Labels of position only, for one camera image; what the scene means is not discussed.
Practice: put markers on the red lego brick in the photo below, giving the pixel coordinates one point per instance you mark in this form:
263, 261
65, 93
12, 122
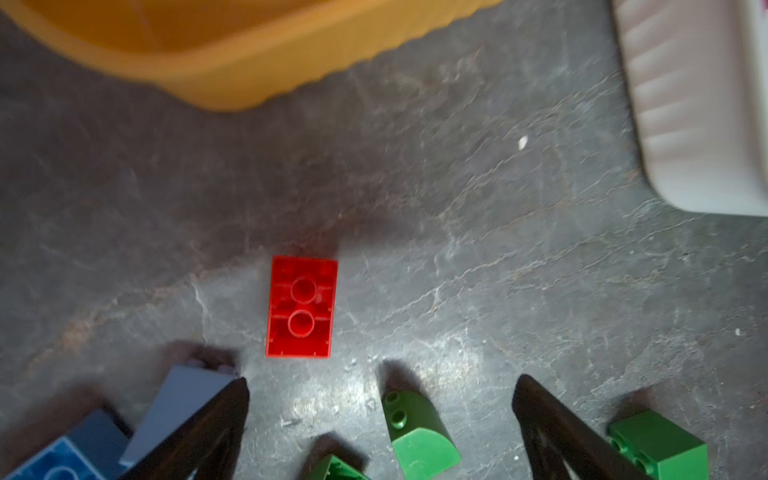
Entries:
301, 307

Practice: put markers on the blue lego brick long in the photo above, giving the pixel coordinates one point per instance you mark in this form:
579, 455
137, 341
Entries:
89, 450

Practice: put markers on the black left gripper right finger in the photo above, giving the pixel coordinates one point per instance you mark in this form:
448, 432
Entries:
558, 443

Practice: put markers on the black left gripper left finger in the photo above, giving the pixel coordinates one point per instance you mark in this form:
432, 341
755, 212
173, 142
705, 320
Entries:
206, 446

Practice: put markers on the white plastic bin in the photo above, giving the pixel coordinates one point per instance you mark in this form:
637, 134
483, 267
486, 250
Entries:
696, 73

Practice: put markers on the yellow plastic bin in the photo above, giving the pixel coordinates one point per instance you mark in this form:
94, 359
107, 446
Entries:
228, 55

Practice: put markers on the blue lego brick upright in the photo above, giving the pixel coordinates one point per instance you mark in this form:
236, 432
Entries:
185, 390

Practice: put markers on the green curved lego brick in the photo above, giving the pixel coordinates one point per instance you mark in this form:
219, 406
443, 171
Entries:
420, 440

